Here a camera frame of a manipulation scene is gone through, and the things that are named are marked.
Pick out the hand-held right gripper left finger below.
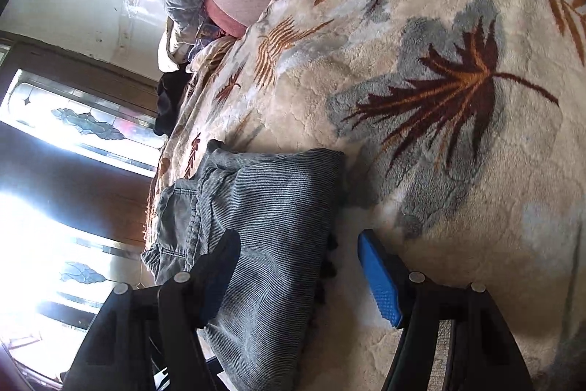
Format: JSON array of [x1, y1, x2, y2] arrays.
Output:
[[60, 230, 242, 391]]

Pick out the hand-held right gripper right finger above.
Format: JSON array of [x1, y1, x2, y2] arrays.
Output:
[[357, 230, 535, 391]]

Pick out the grey-blue denim pants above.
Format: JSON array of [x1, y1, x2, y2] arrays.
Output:
[[141, 139, 347, 391]]

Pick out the crumpled black garment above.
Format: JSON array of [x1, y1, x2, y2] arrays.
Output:
[[153, 71, 186, 137]]

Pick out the stained glass window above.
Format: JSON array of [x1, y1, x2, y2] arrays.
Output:
[[0, 68, 161, 328]]

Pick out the leaf-print fleece blanket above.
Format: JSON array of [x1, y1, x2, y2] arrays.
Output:
[[145, 0, 586, 391]]

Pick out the purple plastic package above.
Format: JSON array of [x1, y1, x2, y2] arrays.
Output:
[[187, 23, 225, 62]]

